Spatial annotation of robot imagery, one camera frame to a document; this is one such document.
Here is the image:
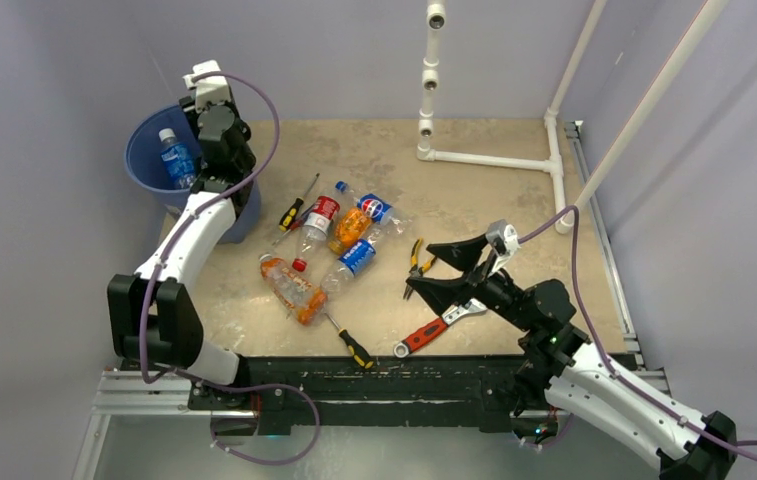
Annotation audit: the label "white pvc pipe frame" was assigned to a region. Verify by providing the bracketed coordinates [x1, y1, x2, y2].
[415, 0, 730, 235]

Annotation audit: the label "blue label bottle back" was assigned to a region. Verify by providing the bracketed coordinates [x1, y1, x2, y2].
[158, 128, 196, 190]

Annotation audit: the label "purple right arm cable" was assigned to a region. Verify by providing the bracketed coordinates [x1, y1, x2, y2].
[517, 205, 757, 467]

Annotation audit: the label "black table front rail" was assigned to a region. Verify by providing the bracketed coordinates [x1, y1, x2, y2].
[119, 356, 552, 435]

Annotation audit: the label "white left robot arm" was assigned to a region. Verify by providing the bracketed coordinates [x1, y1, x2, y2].
[106, 97, 261, 409]

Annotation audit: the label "red handled adjustable wrench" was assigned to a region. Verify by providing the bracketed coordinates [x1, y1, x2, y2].
[393, 299, 488, 358]

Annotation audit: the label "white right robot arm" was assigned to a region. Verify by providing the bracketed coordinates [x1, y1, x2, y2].
[407, 235, 737, 479]

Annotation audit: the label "purple cable loop below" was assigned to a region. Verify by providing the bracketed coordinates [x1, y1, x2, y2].
[208, 380, 323, 467]

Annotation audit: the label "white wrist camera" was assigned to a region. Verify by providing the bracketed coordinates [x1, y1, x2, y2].
[183, 60, 233, 113]
[485, 219, 520, 276]

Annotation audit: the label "blue plastic bin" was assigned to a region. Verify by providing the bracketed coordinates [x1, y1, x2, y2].
[124, 105, 262, 244]

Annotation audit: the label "crushed orange label bottle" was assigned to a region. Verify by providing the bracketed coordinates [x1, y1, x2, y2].
[259, 253, 328, 326]

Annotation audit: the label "blue label bottle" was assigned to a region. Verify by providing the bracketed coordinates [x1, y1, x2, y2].
[320, 226, 387, 297]
[158, 128, 196, 190]

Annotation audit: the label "yellow black screwdriver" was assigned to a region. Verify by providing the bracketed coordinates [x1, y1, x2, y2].
[325, 312, 375, 370]
[278, 173, 320, 232]

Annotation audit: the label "red label clear bottle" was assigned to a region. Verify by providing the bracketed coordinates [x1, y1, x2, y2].
[291, 194, 340, 272]

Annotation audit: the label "blue label bottle centre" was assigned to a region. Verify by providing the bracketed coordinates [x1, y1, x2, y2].
[320, 226, 387, 297]

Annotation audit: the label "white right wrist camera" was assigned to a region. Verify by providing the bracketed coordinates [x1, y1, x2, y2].
[485, 219, 520, 276]

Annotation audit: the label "yellow black screwdriver back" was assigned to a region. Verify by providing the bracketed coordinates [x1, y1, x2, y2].
[278, 173, 320, 232]

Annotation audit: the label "orange juice bottle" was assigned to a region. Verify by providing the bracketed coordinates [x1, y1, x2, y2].
[328, 206, 373, 255]

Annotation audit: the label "pepsi label clear bottle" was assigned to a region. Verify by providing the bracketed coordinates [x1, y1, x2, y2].
[335, 181, 413, 231]

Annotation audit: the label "aluminium side rail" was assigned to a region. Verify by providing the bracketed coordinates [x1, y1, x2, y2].
[564, 122, 671, 394]

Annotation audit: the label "yellow black screwdriver front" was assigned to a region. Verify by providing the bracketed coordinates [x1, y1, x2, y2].
[325, 312, 375, 370]

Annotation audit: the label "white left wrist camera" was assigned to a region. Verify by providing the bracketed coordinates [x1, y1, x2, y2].
[183, 60, 233, 113]

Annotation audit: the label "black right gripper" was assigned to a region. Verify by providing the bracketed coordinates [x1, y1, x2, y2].
[407, 230, 534, 331]

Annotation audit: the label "yellow handled pliers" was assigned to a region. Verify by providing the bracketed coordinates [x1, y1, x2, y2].
[408, 237, 437, 278]

